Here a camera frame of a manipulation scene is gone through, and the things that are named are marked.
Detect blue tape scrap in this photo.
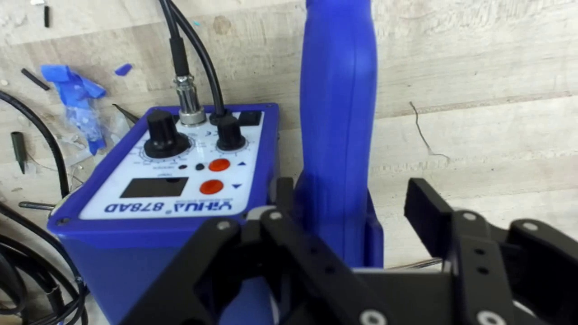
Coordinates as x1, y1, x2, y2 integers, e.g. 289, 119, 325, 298
39, 61, 137, 157

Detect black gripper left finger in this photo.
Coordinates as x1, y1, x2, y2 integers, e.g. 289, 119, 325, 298
117, 175, 394, 325

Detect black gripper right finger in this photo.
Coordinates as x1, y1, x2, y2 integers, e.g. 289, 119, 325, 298
401, 175, 578, 325

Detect blue plastic heat gun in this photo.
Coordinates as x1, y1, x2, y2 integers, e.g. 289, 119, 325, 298
294, 0, 386, 271

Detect black bench cables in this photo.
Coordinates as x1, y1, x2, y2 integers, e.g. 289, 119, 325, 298
0, 88, 94, 325

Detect thin black station cable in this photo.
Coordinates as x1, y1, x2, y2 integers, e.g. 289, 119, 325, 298
164, 0, 229, 119

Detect black pump cable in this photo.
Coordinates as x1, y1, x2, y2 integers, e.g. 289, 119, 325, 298
155, 0, 209, 128

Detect blue soldering station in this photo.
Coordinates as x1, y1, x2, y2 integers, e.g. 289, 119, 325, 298
45, 101, 282, 325

